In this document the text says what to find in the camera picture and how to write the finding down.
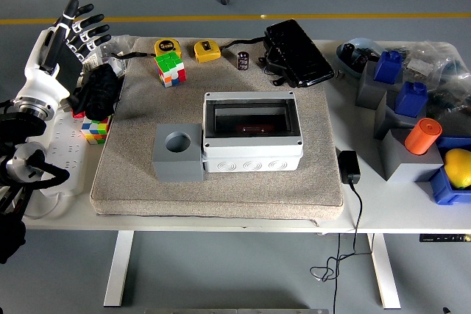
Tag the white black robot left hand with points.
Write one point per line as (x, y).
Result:
(44, 78)

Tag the orange cylinder battery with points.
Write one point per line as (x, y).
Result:
(254, 129)
(421, 137)

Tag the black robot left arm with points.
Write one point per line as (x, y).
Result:
(22, 126)

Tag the small red block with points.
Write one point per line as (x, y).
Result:
(77, 114)

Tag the black cloth bundle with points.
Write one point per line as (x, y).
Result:
(97, 89)

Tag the white power strip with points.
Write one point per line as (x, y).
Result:
(70, 145)

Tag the colourful puzzle cube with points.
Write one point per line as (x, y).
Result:
(169, 65)
(95, 132)

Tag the clear plastic parts bags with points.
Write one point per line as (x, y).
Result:
(114, 47)

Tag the round yellow tape measure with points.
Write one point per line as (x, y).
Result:
(166, 47)

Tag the grey block with round hole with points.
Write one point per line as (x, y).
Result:
(176, 170)

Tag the square yellow tape measure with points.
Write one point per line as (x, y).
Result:
(207, 52)

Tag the black cylindrical capacitor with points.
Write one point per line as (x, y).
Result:
(349, 51)
(243, 61)

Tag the white table leg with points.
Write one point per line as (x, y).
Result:
(384, 273)
(119, 270)

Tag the grey-brown mat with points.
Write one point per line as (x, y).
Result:
(221, 196)

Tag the glossy black case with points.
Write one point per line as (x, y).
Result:
(301, 56)

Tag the grey-blue bowl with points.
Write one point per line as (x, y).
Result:
(349, 67)

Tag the black power adapter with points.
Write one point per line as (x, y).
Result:
(349, 167)

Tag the grey holder block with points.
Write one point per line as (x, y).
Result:
(384, 119)
(368, 93)
(404, 167)

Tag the blue plastic block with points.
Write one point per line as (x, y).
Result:
(410, 102)
(388, 67)

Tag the clear bags of electronic parts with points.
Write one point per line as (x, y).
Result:
(441, 64)

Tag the blue plastic bin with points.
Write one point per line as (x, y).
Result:
(445, 190)

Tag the yellow lemon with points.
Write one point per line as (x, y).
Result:
(458, 168)

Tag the black table control panel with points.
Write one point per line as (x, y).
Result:
(441, 238)

